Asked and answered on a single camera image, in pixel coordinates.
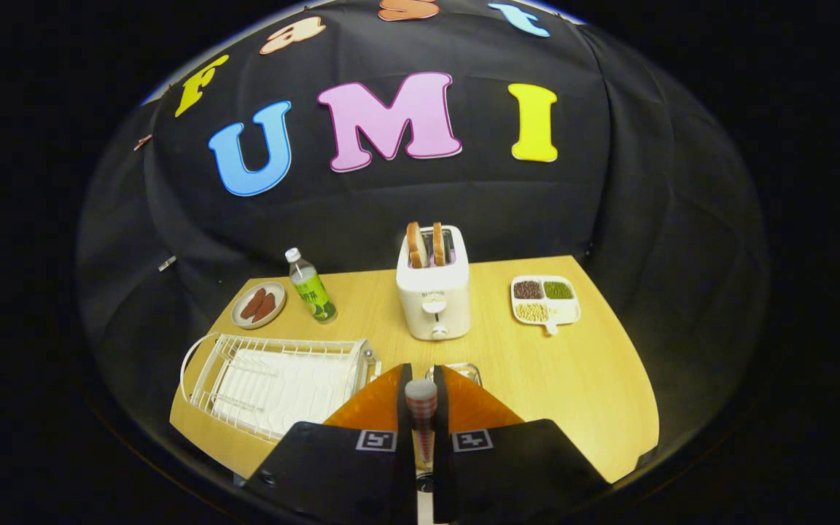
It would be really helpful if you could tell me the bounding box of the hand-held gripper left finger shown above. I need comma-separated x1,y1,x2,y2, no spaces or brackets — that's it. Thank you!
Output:
244,362,418,524

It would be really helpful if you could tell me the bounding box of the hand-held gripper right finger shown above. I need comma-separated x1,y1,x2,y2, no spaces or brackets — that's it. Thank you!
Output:
431,365,610,524

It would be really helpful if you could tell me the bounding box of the spoon with checkered handle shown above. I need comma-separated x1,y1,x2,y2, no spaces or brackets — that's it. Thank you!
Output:
405,379,438,471

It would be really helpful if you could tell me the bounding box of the silver wire basket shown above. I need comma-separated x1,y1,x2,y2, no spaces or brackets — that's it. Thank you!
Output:
426,362,483,387

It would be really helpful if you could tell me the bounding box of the white wire dish rack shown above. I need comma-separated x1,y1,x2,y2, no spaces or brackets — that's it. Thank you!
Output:
179,332,382,444

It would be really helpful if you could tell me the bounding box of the small beige dish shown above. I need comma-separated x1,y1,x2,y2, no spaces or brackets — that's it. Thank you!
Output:
231,281,287,330

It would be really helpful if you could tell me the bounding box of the white toaster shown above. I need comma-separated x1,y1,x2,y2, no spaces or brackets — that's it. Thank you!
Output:
396,225,472,342

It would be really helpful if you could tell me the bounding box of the green tea bottle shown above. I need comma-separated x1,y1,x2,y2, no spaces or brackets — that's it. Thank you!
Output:
285,247,338,324

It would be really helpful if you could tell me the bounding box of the white divided tray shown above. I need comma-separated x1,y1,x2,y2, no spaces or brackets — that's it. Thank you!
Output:
510,275,582,336

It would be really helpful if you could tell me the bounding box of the black backdrop cloth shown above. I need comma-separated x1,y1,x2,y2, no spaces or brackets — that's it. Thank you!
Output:
76,0,771,467

